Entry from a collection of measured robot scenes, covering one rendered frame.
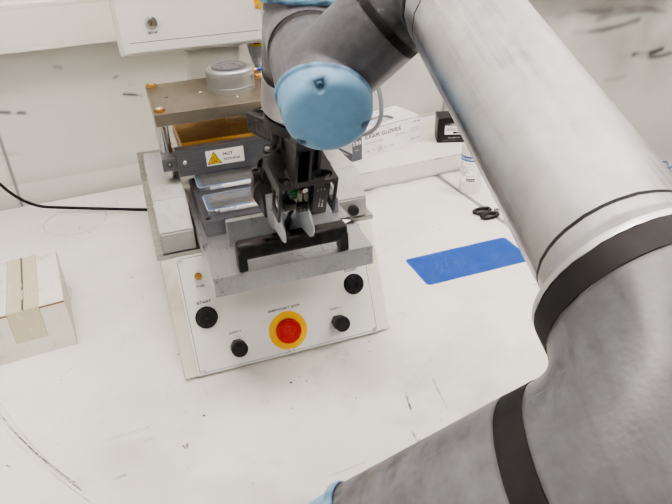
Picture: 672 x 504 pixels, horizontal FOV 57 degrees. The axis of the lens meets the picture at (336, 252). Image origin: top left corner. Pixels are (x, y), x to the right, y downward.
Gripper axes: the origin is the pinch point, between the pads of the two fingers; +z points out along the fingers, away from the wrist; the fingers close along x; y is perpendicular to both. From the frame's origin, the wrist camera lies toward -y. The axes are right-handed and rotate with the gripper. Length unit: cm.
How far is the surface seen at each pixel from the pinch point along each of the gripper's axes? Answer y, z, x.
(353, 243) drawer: 3.5, 2.3, 8.8
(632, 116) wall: -72, 60, 157
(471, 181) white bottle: -33, 33, 59
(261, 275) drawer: 4.6, 3.2, -4.7
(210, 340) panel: 0.0, 21.4, -11.3
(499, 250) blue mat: -8, 29, 49
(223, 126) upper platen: -28.5, 3.6, -0.9
